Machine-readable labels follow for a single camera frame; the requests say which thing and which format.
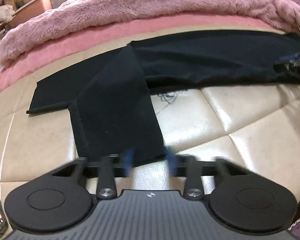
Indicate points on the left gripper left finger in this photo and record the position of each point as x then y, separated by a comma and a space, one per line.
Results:
127, 161

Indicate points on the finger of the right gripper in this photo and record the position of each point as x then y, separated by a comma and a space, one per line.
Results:
290, 63

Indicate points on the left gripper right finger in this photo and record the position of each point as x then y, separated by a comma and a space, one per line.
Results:
172, 162

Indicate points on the black pants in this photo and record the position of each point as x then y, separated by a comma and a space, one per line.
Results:
109, 96

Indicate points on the pink bed sheet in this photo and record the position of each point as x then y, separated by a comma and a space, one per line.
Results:
117, 35

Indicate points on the pink fluffy blanket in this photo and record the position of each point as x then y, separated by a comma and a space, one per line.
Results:
76, 15

